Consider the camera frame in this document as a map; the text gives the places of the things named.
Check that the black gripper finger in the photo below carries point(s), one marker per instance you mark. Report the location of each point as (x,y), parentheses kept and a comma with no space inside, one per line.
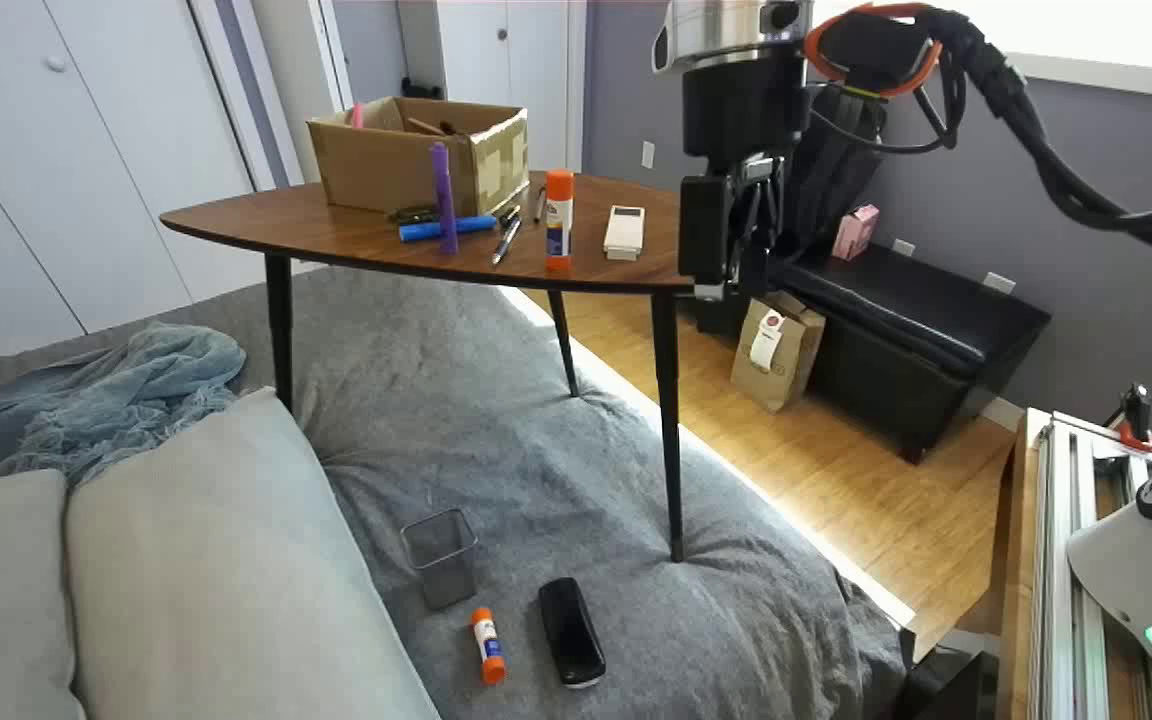
(706,230)
(765,214)

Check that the white closet doors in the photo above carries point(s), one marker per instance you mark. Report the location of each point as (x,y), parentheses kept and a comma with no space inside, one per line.
(18,162)

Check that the blue marker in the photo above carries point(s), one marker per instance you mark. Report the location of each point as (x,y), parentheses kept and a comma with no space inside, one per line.
(471,225)

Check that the blue blanket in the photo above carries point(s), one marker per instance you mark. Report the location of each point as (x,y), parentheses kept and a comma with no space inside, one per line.
(98,403)

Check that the tall glue stick orange cap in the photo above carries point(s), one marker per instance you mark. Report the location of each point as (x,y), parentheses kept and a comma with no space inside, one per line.
(556,222)

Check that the white open door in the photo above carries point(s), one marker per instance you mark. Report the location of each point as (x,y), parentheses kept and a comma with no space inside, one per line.
(291,80)

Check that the small glue stick orange cap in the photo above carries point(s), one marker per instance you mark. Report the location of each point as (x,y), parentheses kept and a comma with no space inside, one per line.
(487,645)

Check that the large grey pillow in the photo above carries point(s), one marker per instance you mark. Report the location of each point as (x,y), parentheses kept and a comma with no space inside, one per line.
(217,572)

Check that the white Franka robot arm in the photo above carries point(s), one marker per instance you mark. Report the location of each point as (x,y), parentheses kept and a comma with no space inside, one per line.
(720,25)

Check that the white remote control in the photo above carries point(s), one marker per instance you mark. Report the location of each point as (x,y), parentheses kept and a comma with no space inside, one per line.
(626,234)

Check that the small pink object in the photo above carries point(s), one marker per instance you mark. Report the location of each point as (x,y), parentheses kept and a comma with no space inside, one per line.
(359,118)

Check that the wooden side table black legs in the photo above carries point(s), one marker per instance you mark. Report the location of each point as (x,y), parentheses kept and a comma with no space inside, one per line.
(336,234)

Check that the red black clamp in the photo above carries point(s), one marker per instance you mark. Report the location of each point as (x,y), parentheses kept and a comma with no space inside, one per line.
(1138,406)

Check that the small cardboard package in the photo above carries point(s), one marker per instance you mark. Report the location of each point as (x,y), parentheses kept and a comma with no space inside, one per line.
(783,360)

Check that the purple marker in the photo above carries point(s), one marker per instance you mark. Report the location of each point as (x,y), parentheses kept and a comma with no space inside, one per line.
(445,203)

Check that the white panelled door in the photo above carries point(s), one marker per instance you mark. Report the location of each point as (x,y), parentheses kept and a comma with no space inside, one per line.
(509,54)

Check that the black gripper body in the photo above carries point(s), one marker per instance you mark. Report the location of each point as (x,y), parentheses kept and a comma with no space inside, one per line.
(743,109)

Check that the black mesh pen cup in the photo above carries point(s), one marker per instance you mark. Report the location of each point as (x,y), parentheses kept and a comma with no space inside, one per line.
(443,560)

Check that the black silver pen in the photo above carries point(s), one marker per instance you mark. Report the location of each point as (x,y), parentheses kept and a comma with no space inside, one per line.
(506,242)

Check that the open cardboard box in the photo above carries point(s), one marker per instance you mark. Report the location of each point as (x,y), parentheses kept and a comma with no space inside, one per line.
(377,166)

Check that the aluminium robot stand frame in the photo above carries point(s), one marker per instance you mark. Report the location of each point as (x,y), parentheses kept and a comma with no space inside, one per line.
(1037,572)

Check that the black leather ottoman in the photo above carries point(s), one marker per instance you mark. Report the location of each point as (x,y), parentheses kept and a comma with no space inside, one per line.
(921,333)

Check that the pink box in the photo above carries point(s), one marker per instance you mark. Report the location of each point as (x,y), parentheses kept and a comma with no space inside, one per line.
(853,234)

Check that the black remote control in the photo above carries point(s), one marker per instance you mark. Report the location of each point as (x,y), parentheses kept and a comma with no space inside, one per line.
(571,632)

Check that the white wall outlet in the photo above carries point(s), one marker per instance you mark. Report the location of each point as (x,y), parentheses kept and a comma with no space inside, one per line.
(1002,283)
(650,155)
(904,247)

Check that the grey bed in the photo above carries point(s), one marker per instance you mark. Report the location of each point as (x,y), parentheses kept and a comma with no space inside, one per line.
(499,440)

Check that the small black object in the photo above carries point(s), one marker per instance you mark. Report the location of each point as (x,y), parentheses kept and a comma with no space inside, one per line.
(415,214)

